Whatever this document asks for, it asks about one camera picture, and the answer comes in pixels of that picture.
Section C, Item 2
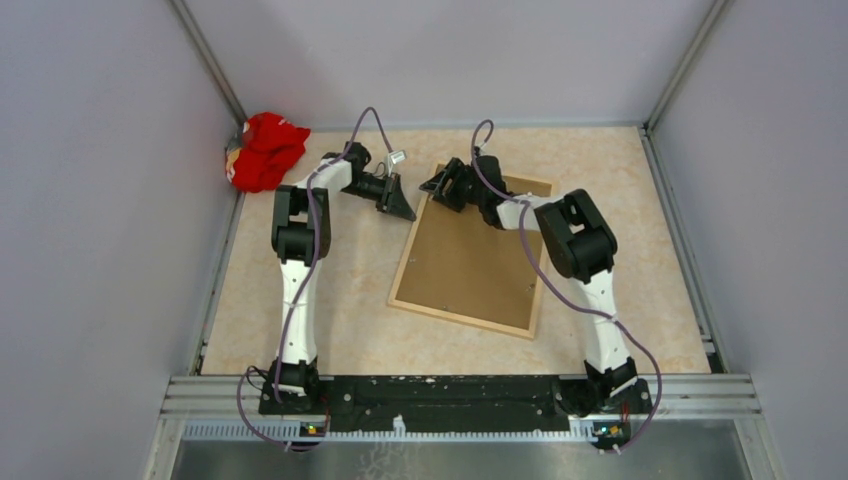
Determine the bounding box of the purple cable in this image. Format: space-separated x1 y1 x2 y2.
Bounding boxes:
469 119 664 454
235 106 396 454

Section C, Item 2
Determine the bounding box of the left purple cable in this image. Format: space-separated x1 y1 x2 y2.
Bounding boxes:
235 106 396 454

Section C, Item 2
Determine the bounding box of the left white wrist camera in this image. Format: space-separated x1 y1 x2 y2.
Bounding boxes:
384 150 407 176

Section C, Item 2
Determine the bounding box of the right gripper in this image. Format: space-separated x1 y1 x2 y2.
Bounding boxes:
418 160 484 215

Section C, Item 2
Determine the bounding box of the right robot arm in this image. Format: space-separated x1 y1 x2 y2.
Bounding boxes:
419 155 656 417

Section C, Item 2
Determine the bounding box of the red cloth doll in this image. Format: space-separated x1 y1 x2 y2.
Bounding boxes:
225 112 312 193

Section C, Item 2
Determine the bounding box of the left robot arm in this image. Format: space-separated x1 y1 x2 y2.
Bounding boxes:
268 141 416 414

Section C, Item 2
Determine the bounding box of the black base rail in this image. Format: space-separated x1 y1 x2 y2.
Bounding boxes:
258 375 652 433

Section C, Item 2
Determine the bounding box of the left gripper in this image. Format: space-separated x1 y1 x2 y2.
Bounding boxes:
341 172 416 222

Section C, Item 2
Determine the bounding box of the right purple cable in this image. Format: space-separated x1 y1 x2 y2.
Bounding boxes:
469 119 664 454

